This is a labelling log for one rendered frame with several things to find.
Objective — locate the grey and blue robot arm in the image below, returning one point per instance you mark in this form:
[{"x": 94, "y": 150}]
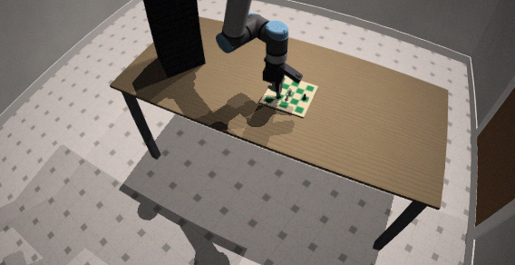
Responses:
[{"x": 274, "y": 34}]

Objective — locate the green and cream chessboard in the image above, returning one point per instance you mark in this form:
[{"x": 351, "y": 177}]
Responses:
[{"x": 295, "y": 105}]

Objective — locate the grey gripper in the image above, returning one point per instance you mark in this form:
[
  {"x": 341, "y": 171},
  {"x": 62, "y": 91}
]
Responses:
[{"x": 272, "y": 75}]

